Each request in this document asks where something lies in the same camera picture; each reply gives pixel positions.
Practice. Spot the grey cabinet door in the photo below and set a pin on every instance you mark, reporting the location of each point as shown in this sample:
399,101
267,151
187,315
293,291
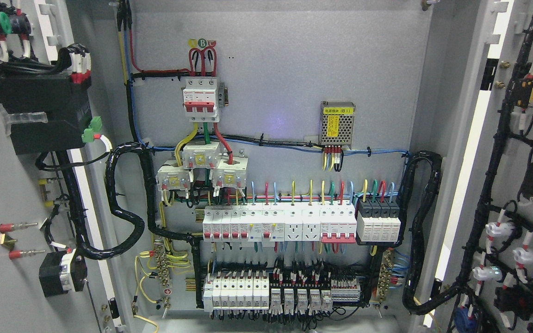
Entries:
493,247
23,307

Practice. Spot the white current transformers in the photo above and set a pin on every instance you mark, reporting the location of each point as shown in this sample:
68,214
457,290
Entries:
199,159

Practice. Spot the white socket and breaker row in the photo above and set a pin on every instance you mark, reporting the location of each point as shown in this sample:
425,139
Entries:
280,222

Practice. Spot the perforated metal power supply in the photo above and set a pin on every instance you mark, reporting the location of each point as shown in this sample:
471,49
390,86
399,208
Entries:
337,120

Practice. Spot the red main circuit breaker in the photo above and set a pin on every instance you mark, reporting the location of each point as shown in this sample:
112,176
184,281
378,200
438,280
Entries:
201,99

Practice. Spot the black surge protector module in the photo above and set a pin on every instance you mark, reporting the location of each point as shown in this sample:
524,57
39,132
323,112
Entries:
378,223

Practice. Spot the lower relay and breaker row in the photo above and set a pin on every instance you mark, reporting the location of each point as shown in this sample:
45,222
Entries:
281,293

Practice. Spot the brass ground terminal bar left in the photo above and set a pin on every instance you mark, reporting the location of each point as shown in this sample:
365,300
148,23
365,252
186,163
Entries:
163,272

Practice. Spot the brass ground terminal bar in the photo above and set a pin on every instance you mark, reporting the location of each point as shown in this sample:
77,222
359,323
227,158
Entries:
385,273
163,272

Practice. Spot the brass ground terminal bar right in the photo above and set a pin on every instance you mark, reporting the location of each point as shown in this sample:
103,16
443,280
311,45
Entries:
385,273

